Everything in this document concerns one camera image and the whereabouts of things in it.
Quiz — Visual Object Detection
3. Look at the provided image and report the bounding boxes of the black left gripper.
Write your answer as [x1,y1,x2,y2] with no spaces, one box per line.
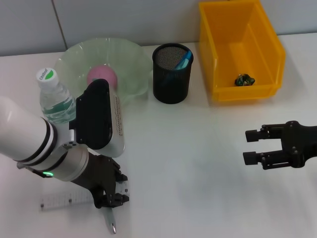
[71,152,130,209]

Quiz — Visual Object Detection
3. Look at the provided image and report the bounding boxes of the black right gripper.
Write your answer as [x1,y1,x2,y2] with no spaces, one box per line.
[242,120,317,171]

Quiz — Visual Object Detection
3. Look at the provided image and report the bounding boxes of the clear plastic ruler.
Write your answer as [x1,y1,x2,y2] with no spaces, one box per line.
[40,180,130,212]

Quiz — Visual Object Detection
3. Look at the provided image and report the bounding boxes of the green plastic wrapper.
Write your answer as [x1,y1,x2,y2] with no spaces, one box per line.
[234,73,255,86]

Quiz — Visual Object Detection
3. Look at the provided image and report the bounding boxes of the blue scissors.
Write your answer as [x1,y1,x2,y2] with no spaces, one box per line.
[163,51,194,85]

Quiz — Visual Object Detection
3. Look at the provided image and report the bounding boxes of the clear green-label water bottle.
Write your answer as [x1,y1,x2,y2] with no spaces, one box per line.
[36,67,77,124]

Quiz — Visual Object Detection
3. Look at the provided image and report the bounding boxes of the pink peach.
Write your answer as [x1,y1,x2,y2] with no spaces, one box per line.
[86,64,118,89]

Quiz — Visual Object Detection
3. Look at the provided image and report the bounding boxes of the grey white pen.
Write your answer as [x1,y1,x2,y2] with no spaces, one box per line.
[102,207,117,234]

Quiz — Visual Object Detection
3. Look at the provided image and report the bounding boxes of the black mesh pen holder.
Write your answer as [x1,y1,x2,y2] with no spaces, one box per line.
[152,43,194,105]

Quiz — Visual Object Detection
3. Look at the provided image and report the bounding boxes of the translucent green fruit plate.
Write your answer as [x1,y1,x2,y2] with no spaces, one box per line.
[54,37,154,110]

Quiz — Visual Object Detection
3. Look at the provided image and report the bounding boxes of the yellow plastic bin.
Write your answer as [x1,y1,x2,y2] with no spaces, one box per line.
[198,0,287,102]

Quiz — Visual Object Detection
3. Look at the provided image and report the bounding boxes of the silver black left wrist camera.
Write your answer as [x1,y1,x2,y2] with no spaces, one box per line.
[68,78,126,158]

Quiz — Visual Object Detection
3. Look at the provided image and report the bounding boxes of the left arm grey cable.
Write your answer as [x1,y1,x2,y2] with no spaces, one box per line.
[16,162,47,179]

